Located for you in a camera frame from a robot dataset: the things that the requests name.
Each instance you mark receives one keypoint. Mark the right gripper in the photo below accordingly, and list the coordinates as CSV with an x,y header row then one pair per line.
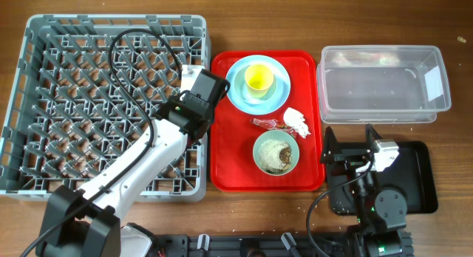
x,y
355,162

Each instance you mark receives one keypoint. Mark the yellow plastic cup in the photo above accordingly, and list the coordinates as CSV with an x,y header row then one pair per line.
x,y
258,78

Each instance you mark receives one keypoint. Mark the green bowl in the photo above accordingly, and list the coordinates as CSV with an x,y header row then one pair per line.
x,y
277,135

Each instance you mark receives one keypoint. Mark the rice and food scraps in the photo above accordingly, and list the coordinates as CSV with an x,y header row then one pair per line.
x,y
275,156

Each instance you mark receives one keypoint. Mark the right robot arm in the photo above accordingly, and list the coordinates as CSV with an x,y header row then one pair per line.
x,y
381,212

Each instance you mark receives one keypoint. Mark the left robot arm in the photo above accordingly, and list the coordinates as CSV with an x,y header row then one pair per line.
x,y
87,222

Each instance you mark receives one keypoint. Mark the black waste tray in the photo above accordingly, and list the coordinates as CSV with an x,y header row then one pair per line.
x,y
411,174

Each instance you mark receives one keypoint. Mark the grey dishwasher rack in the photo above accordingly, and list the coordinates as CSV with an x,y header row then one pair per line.
x,y
82,86

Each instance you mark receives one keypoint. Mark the light blue bowl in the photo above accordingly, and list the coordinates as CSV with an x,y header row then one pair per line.
x,y
242,91

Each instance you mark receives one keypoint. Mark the light blue plate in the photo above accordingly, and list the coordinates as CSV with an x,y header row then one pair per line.
x,y
283,85

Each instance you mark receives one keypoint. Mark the clear plastic bin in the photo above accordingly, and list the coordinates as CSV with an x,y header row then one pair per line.
x,y
382,84

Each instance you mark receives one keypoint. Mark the crumpled white tissue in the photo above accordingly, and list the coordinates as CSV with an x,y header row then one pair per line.
x,y
296,121

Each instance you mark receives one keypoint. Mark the red candy wrapper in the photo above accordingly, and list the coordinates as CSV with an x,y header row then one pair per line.
x,y
273,125

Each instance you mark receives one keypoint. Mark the red plastic tray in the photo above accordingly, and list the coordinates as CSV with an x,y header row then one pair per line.
x,y
232,136

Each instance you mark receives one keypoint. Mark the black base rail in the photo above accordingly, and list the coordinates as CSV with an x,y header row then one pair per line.
x,y
332,244

